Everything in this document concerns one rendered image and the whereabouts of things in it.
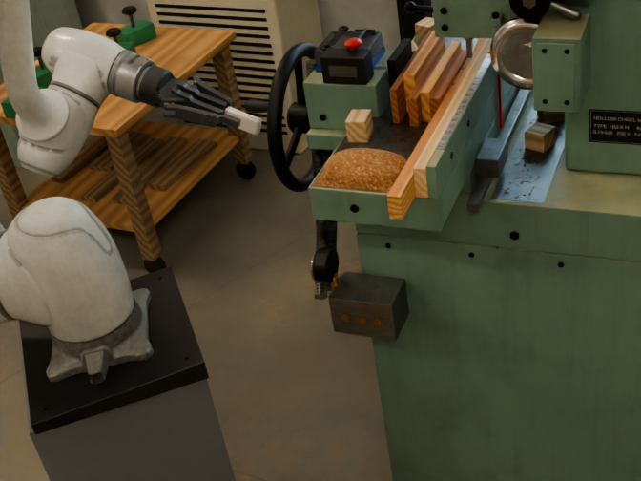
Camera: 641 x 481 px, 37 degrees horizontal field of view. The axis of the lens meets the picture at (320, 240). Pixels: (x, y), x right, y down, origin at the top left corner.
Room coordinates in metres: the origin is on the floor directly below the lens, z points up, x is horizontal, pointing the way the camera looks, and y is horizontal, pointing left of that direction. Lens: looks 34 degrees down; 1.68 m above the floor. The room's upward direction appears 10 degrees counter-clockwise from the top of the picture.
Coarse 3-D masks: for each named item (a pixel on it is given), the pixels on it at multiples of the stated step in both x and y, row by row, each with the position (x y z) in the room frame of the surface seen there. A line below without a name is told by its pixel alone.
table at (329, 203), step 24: (504, 96) 1.57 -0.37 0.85; (384, 120) 1.46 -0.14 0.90; (408, 120) 1.45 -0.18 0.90; (480, 120) 1.42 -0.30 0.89; (312, 144) 1.51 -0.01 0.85; (336, 144) 1.49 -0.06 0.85; (360, 144) 1.39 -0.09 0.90; (384, 144) 1.38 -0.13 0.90; (408, 144) 1.37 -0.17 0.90; (480, 144) 1.41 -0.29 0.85; (456, 168) 1.28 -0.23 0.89; (312, 192) 1.29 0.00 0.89; (336, 192) 1.27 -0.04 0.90; (360, 192) 1.25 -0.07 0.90; (384, 192) 1.24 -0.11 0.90; (456, 192) 1.27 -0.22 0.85; (336, 216) 1.27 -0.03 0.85; (360, 216) 1.25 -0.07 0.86; (384, 216) 1.23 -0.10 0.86; (408, 216) 1.22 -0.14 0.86; (432, 216) 1.20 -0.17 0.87
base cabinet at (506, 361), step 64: (384, 256) 1.40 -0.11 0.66; (448, 256) 1.35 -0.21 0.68; (512, 256) 1.30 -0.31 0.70; (576, 256) 1.25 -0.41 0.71; (448, 320) 1.35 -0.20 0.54; (512, 320) 1.30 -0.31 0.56; (576, 320) 1.25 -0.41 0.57; (640, 320) 1.20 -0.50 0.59; (384, 384) 1.42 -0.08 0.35; (448, 384) 1.36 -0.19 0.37; (512, 384) 1.30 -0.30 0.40; (576, 384) 1.25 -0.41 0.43; (640, 384) 1.20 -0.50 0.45; (448, 448) 1.36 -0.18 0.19; (512, 448) 1.30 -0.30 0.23; (576, 448) 1.25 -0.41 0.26; (640, 448) 1.19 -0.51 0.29
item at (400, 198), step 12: (480, 48) 1.59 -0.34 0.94; (468, 60) 1.55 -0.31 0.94; (444, 108) 1.39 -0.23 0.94; (432, 120) 1.36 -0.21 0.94; (432, 132) 1.32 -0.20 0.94; (420, 144) 1.29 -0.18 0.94; (408, 168) 1.23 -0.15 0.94; (396, 180) 1.20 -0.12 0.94; (408, 180) 1.19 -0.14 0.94; (396, 192) 1.17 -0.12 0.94; (408, 192) 1.19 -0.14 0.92; (396, 204) 1.16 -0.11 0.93; (408, 204) 1.18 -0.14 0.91; (396, 216) 1.16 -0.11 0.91
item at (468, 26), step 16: (432, 0) 1.54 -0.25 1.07; (448, 0) 1.52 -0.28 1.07; (464, 0) 1.51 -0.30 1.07; (480, 0) 1.50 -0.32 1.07; (496, 0) 1.49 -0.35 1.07; (448, 16) 1.52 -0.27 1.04; (464, 16) 1.51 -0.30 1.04; (480, 16) 1.50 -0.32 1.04; (448, 32) 1.52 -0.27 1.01; (464, 32) 1.51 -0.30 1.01; (480, 32) 1.50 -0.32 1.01
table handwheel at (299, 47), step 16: (304, 48) 1.72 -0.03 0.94; (288, 64) 1.66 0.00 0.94; (288, 80) 1.64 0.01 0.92; (272, 96) 1.61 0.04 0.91; (304, 96) 1.70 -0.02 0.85; (272, 112) 1.59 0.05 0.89; (288, 112) 1.69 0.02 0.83; (304, 112) 1.68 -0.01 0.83; (272, 128) 1.58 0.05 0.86; (304, 128) 1.67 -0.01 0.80; (272, 144) 1.57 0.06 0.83; (272, 160) 1.58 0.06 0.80; (288, 160) 1.61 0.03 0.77; (288, 176) 1.58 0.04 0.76; (304, 176) 1.67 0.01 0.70
